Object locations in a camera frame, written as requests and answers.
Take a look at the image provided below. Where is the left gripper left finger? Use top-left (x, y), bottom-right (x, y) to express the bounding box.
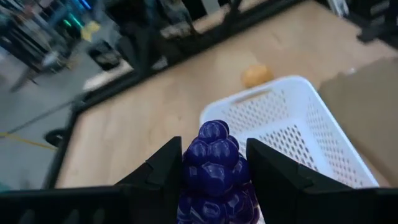
top-left (116, 136), bottom-right (183, 224)

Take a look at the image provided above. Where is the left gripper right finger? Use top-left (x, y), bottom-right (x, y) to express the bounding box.
top-left (246, 138), bottom-right (352, 224)

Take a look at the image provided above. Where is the purple toy grape bunch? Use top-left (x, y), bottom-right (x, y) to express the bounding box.
top-left (176, 119), bottom-right (261, 224)

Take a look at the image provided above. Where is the white perforated plastic basket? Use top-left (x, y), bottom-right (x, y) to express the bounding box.
top-left (198, 75), bottom-right (381, 224)

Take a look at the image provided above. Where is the tan toy potato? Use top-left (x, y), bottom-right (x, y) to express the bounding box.
top-left (241, 63), bottom-right (275, 89)

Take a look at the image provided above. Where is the yellow cable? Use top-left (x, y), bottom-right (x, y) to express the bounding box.
top-left (0, 132), bottom-right (58, 152)

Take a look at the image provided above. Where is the black metal table frame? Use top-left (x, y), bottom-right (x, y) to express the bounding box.
top-left (43, 0), bottom-right (312, 190)

